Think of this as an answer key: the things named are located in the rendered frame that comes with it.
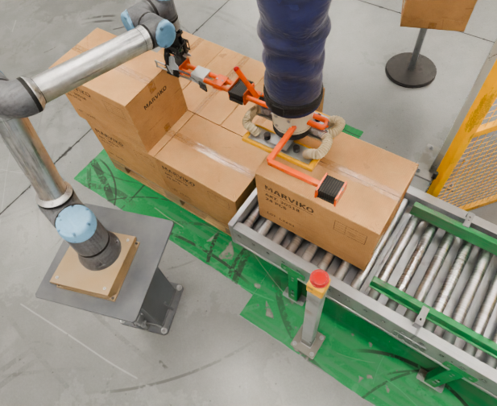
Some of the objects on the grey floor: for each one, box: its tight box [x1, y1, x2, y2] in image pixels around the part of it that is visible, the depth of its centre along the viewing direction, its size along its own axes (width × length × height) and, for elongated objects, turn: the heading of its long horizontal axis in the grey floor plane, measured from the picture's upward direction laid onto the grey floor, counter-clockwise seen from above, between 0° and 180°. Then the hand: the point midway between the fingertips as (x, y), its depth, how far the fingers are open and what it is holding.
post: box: [300, 278, 331, 349], centre depth 194 cm, size 7×7×100 cm
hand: (177, 65), depth 186 cm, fingers closed on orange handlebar, 9 cm apart
